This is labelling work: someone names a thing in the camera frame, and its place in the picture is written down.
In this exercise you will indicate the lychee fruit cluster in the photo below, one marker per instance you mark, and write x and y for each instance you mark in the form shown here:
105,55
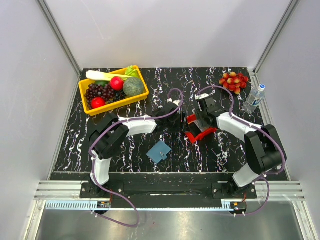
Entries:
234,82

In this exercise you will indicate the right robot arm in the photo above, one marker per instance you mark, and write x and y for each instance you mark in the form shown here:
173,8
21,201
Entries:
263,148

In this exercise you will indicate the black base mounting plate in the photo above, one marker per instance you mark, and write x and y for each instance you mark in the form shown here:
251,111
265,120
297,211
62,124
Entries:
212,185

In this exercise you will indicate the yellow plastic tray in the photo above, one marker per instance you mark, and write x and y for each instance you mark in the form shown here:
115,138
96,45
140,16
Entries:
110,104

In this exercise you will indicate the red apple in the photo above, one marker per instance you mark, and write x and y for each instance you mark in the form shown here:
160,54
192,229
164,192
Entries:
116,83
97,102

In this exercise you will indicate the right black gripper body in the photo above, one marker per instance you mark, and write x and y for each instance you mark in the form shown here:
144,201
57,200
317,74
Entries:
202,115

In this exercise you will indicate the red plastic bin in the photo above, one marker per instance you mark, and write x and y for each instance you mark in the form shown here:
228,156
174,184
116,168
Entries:
192,131

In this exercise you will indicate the purple grape bunch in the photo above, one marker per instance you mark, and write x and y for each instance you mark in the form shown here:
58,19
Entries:
105,92

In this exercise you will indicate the stack of credit cards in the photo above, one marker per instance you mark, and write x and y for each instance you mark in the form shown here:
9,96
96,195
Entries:
201,126

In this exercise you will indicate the dark blue grape bunch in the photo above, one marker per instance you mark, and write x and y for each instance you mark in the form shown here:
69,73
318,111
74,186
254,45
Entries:
119,95

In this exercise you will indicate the red apple lower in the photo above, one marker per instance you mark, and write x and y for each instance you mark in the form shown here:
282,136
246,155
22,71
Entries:
97,102

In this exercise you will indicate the red apple upper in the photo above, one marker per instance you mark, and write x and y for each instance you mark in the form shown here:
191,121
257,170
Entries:
116,83

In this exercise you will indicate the green lime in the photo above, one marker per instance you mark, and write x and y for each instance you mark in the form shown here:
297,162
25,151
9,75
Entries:
101,83

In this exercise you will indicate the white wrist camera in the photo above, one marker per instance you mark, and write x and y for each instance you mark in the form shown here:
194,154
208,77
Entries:
201,96
176,102

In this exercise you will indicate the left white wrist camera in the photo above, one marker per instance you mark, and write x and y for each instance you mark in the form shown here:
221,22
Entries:
176,102

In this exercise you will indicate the blue card holder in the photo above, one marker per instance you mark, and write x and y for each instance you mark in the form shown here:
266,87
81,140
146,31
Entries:
159,152

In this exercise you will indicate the clear water bottle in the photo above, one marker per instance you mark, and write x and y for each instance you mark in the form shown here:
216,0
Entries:
254,98

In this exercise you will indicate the white green leek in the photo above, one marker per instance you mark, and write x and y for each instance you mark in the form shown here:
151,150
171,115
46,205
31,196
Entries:
126,73

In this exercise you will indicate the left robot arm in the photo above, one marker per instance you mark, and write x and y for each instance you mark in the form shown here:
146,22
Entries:
107,139

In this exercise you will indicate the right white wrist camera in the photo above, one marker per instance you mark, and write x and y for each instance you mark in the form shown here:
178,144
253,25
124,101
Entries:
201,96

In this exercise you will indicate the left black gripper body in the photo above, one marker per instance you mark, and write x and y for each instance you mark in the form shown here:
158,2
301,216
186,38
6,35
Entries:
175,122

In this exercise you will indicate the green cantaloupe melon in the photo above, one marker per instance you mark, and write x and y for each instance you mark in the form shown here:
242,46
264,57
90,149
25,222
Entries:
133,86

